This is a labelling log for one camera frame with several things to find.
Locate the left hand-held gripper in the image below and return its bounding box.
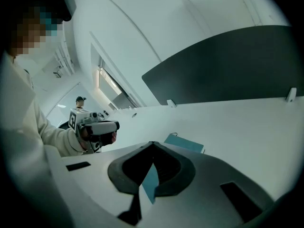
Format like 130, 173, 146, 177
68, 108, 120, 154

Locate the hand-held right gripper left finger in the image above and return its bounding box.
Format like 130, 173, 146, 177
108, 141, 154, 194

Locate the teal notebook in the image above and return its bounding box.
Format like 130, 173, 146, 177
142, 133, 205, 204

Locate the dark desk divider panel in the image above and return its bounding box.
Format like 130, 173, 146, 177
142, 25, 294, 106

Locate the person's left forearm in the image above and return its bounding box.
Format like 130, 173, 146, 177
35, 96, 87, 157

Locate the person's face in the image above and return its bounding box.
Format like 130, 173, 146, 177
4, 5, 65, 57

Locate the person's left hand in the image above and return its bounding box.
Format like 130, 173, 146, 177
80, 126, 117, 149

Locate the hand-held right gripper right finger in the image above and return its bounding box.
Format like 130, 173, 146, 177
153, 141, 197, 198

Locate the person's beige hoodie torso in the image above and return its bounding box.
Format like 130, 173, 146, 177
0, 52, 57, 156

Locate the black head-worn camera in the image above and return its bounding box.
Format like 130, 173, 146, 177
56, 0, 77, 22

